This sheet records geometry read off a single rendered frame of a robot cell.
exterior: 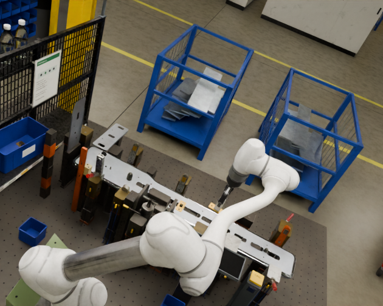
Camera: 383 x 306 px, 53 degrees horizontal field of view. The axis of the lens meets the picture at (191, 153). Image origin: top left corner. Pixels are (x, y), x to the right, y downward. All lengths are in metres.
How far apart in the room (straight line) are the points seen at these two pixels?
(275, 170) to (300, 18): 8.11
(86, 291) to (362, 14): 8.78
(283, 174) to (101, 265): 0.81
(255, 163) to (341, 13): 8.14
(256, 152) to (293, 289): 1.18
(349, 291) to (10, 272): 2.85
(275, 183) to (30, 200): 1.46
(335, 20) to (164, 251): 8.76
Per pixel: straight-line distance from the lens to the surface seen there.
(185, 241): 1.23
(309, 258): 2.80
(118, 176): 2.23
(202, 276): 1.33
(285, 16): 9.62
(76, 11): 2.52
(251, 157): 1.63
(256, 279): 1.85
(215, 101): 4.40
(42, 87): 2.37
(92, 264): 1.46
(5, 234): 2.30
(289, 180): 1.67
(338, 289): 3.83
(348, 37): 9.77
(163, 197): 1.93
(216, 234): 1.42
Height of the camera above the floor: 2.54
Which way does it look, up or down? 37 degrees down
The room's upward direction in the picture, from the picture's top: 22 degrees clockwise
